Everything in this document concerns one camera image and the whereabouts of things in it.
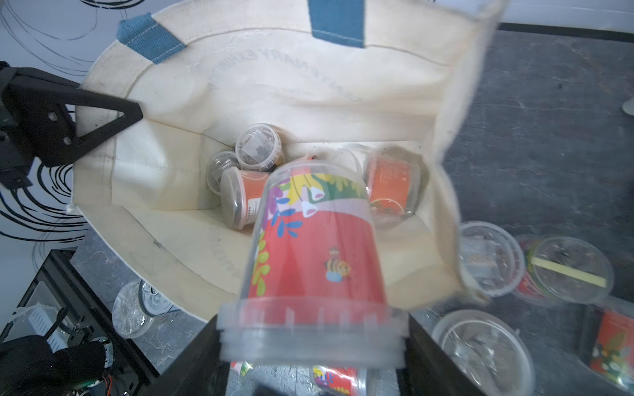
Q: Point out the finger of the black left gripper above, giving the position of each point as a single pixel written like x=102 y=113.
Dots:
x=65 y=122

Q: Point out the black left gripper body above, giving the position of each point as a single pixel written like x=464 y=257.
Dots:
x=16 y=152

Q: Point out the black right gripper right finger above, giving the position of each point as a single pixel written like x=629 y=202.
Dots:
x=428 y=370

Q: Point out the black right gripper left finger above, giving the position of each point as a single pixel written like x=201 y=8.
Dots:
x=199 y=369

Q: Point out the green label seed jar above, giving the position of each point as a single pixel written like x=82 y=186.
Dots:
x=487 y=351

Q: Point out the red floral label jar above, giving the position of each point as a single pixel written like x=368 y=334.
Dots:
x=341 y=381

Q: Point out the clear jar red band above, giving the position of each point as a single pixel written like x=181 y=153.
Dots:
x=490 y=258

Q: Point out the red yellow label jar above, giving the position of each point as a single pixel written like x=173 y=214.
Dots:
x=314 y=292

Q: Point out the clear jar tan seeds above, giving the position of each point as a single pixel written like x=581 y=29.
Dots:
x=563 y=270

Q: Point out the orange barcode label jar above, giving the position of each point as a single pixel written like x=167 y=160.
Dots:
x=241 y=193

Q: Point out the orange label seed jar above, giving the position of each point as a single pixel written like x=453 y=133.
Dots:
x=606 y=341

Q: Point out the cream canvas tote bag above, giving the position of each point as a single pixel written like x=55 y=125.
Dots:
x=272 y=82

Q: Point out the red label jar in bag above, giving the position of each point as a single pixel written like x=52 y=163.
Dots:
x=396 y=179

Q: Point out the clear plastic cup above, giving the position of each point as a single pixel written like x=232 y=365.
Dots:
x=139 y=308

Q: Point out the clear empty-looking jar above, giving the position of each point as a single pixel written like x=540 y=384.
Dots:
x=222 y=171

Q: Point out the clear jar brown seeds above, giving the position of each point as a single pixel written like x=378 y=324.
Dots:
x=259 y=148

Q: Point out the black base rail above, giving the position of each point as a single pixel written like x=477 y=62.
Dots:
x=60 y=340

